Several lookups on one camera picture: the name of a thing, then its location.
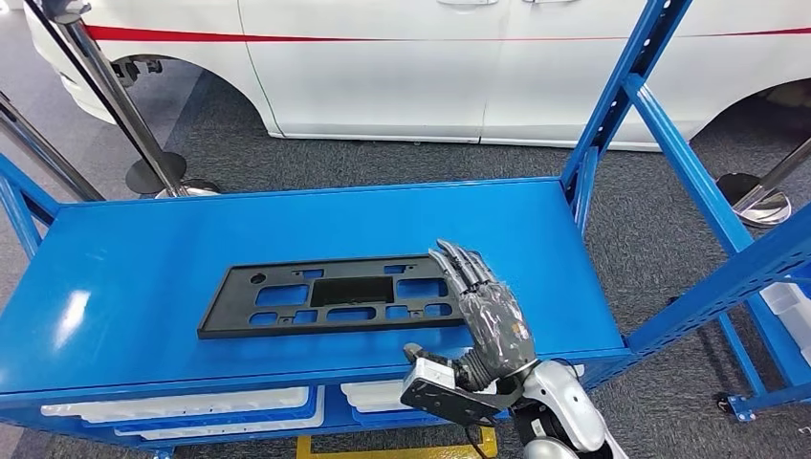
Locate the white car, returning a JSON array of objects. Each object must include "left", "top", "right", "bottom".
[{"left": 24, "top": 0, "right": 811, "bottom": 152}]

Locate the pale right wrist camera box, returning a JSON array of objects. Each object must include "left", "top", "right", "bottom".
[{"left": 405, "top": 358, "right": 457, "bottom": 397}]

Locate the yellow floor tape square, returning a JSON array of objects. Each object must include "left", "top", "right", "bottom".
[{"left": 296, "top": 427, "right": 499, "bottom": 459}]

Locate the blue wheeled shelf cart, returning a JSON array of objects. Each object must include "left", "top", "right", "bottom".
[{"left": 714, "top": 259, "right": 811, "bottom": 424}]

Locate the black stanchion post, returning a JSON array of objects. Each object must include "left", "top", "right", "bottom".
[{"left": 24, "top": 0, "right": 188, "bottom": 196}]

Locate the chrome stanchion post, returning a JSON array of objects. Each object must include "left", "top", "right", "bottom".
[
  {"left": 715, "top": 136, "right": 811, "bottom": 230},
  {"left": 0, "top": 90, "right": 106, "bottom": 204},
  {"left": 38, "top": 0, "right": 222, "bottom": 200}
]

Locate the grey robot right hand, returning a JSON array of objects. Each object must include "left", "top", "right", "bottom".
[{"left": 403, "top": 239, "right": 538, "bottom": 378}]

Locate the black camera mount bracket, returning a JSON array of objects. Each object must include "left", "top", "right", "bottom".
[{"left": 399, "top": 363, "right": 527, "bottom": 429}]

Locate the blue metal shelf rack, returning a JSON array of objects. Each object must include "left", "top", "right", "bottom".
[{"left": 0, "top": 0, "right": 811, "bottom": 459}]

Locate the black plastic plate bracket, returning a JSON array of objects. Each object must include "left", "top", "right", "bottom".
[{"left": 196, "top": 252, "right": 471, "bottom": 340}]

